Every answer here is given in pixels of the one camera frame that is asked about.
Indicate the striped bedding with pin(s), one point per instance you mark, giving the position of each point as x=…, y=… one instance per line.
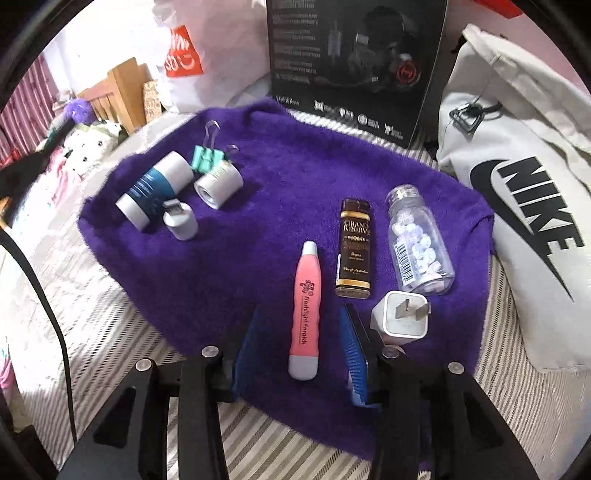
x=115, y=295

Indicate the dark cloth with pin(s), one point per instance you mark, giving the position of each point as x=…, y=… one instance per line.
x=18, y=175

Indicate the purple towel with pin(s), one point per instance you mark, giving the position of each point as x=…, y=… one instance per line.
x=277, y=207

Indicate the white shopping bag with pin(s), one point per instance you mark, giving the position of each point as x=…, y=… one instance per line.
x=221, y=55

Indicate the white charger plug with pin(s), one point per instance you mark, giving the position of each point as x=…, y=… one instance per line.
x=399, y=323

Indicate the white and blue balm stick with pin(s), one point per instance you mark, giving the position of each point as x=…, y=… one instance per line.
x=147, y=189

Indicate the striped curtain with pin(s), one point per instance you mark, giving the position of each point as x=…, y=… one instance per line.
x=23, y=110

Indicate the purple plush toy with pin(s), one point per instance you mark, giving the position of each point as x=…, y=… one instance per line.
x=76, y=110

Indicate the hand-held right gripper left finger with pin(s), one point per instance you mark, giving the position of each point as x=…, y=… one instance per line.
x=247, y=353

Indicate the white medicine bottle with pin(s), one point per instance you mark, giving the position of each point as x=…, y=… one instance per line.
x=221, y=182

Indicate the black and gold bottle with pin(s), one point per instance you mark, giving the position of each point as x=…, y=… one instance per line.
x=353, y=249

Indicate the small white adapter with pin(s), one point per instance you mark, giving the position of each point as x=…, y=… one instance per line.
x=182, y=221

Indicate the clear pill bottle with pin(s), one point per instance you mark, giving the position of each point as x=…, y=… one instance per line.
x=420, y=244

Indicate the pink printed cloth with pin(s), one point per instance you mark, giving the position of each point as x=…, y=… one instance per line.
x=60, y=161

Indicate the pink earpick pen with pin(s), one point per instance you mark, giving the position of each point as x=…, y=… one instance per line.
x=304, y=300

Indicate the grey sports bag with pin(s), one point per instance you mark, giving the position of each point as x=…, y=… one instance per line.
x=508, y=221

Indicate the black headset box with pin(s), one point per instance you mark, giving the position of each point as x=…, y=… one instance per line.
x=323, y=69

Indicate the wooden headboard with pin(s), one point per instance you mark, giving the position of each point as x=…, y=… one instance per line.
x=124, y=87

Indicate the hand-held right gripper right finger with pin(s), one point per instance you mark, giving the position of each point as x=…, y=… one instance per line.
x=353, y=357

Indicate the teal binder clip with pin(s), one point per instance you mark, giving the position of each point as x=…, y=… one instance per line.
x=207, y=159

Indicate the red paper bag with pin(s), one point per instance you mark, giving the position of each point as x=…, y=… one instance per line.
x=498, y=3

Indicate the white plush toy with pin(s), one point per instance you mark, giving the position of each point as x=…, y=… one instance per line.
x=87, y=147

